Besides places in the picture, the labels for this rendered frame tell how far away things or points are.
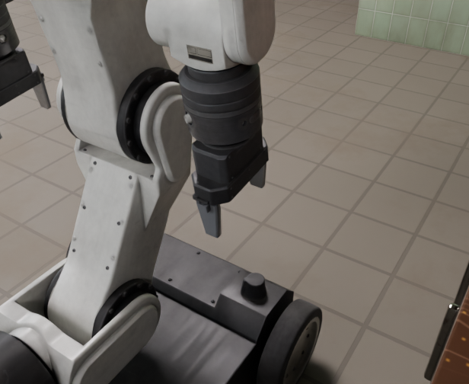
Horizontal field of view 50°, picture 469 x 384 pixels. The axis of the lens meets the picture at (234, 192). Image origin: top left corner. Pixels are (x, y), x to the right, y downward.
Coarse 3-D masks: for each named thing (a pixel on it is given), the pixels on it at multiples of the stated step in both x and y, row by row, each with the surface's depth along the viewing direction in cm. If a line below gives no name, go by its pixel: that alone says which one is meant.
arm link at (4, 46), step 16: (0, 32) 75; (16, 32) 79; (0, 48) 76; (16, 48) 82; (0, 64) 78; (16, 64) 81; (32, 64) 86; (0, 80) 79; (16, 80) 82; (32, 80) 84; (0, 96) 80; (16, 96) 82
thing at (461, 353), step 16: (464, 272) 72; (464, 288) 73; (464, 304) 48; (448, 320) 59; (464, 320) 46; (448, 336) 45; (464, 336) 45; (432, 352) 63; (448, 352) 44; (464, 352) 44; (432, 368) 64; (448, 368) 42; (464, 368) 42
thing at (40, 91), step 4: (44, 80) 88; (40, 84) 87; (44, 84) 88; (36, 88) 89; (40, 88) 88; (44, 88) 88; (36, 92) 90; (40, 92) 89; (44, 92) 88; (40, 96) 90; (44, 96) 89; (48, 96) 90; (40, 100) 90; (44, 100) 90; (48, 100) 90; (40, 104) 91; (44, 104) 91; (48, 104) 90; (48, 108) 91
